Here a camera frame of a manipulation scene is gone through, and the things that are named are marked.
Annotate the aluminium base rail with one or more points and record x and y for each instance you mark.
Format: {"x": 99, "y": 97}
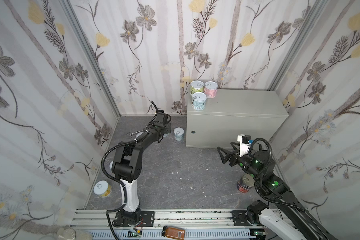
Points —
{"x": 215, "y": 224}

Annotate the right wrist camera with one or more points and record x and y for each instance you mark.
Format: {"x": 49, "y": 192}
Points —
{"x": 245, "y": 142}

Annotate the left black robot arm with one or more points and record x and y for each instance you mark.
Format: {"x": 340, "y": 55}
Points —
{"x": 123, "y": 164}

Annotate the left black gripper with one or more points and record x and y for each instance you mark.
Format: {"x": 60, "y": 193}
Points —
{"x": 160, "y": 116}

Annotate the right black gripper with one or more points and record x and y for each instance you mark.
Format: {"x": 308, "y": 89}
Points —
{"x": 232, "y": 156}

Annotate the red dark label can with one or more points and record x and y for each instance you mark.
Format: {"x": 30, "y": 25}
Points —
{"x": 245, "y": 183}

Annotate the teal can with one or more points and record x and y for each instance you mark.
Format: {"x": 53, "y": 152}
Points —
{"x": 199, "y": 101}
{"x": 179, "y": 134}

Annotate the orange brown bottle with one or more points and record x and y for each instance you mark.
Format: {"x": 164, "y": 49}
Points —
{"x": 173, "y": 233}

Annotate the grey metal cabinet box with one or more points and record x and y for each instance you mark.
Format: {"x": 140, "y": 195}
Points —
{"x": 231, "y": 113}

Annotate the yellow label can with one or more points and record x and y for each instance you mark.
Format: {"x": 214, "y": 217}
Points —
{"x": 102, "y": 189}

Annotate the green label can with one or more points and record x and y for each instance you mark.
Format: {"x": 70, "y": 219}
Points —
{"x": 197, "y": 87}

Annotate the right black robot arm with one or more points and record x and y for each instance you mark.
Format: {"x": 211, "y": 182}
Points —
{"x": 278, "y": 209}

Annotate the pink label can front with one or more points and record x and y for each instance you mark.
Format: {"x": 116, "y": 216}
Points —
{"x": 210, "y": 89}

